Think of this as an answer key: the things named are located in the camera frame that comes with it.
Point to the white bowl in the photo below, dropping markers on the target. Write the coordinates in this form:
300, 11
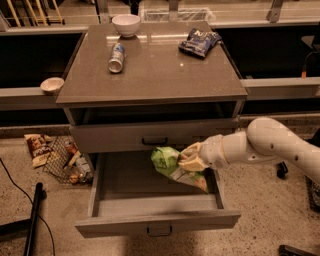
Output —
126, 25

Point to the clear plastic bin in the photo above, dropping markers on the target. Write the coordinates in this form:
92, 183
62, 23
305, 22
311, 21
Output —
181, 15

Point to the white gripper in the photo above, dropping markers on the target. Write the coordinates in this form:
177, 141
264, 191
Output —
211, 151

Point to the brown snack bag on floor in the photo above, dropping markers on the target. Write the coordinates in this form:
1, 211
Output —
39, 148

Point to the black stand leg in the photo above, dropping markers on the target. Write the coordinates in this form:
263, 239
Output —
282, 170
29, 225

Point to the dark blue chip bag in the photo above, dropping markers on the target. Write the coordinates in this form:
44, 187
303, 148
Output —
198, 42

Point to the open grey middle drawer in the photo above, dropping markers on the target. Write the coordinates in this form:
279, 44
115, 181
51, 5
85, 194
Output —
129, 196

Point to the black stand leg left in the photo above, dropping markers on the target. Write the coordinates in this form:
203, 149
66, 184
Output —
29, 225

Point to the grey drawer cabinet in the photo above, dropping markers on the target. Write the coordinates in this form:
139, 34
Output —
157, 84

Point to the closed grey top drawer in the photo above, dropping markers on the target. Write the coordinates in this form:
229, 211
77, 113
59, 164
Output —
146, 136

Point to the silver blue soda can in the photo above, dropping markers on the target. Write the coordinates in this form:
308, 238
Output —
117, 57

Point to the black stand leg right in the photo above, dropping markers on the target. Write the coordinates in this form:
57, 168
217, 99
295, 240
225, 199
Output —
282, 170

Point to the dark basket at right edge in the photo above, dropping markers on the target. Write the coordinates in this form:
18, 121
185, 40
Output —
313, 190

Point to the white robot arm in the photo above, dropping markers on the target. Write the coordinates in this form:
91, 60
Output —
264, 141

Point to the wire mesh basket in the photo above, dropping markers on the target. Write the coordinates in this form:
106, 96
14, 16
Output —
66, 163

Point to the green rice chip bag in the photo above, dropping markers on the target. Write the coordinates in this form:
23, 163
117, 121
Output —
165, 161

